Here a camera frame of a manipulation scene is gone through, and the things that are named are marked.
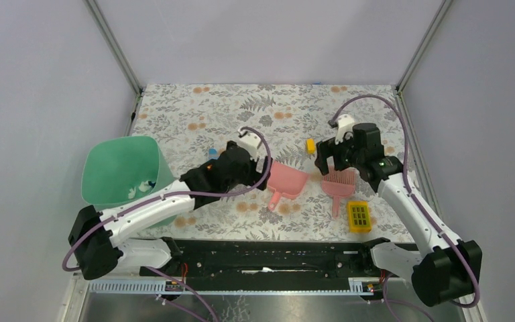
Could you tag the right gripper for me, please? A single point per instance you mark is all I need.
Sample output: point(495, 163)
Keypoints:
point(326, 148)

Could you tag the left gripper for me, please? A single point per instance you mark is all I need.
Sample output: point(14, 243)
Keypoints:
point(255, 175)

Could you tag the pink brush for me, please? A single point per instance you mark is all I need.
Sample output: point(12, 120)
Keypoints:
point(338, 185)

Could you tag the pink dustpan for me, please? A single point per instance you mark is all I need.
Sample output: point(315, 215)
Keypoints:
point(285, 182)

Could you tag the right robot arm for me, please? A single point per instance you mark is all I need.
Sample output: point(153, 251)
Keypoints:
point(447, 267)

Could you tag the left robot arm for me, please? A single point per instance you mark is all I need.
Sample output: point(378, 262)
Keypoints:
point(101, 241)

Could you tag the small yellow block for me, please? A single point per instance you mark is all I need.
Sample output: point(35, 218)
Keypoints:
point(310, 146)

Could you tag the toy block car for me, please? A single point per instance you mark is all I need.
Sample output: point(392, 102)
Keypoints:
point(213, 154)

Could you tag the yellow grid block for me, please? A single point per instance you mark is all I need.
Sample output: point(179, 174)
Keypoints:
point(359, 217)

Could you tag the green trash bin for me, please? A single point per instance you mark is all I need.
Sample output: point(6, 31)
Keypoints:
point(113, 166)

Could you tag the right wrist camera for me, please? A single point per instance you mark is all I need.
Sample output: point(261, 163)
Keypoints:
point(344, 124)

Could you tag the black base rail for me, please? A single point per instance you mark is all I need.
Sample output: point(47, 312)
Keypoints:
point(268, 266)

